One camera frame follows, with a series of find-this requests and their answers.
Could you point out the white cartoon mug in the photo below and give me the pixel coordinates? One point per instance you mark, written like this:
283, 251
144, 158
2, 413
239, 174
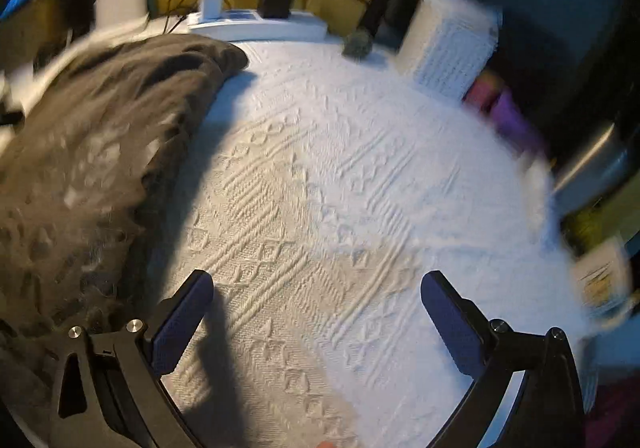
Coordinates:
602, 278

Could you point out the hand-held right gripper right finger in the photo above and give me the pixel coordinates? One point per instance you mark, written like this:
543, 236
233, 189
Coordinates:
450, 328

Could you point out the white perforated plastic basket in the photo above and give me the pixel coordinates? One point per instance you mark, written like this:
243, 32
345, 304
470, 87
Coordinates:
450, 38

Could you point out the red can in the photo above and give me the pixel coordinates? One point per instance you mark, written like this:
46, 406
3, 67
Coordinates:
480, 91

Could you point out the white power strip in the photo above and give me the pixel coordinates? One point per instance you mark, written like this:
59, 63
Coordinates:
260, 26

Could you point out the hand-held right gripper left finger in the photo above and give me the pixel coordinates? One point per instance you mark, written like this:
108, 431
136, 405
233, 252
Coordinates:
180, 328

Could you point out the dark brown t-shirt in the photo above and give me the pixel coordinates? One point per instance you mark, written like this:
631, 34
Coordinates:
100, 153

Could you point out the grey fuzzy ball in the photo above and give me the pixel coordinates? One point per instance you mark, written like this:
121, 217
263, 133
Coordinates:
357, 44

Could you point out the purple cloth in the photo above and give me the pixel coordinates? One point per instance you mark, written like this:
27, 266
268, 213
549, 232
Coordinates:
515, 121

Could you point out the white squeeze tube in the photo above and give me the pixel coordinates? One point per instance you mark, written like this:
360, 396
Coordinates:
537, 176

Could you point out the white embossed table cloth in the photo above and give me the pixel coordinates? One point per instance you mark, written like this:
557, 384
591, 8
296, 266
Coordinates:
350, 178

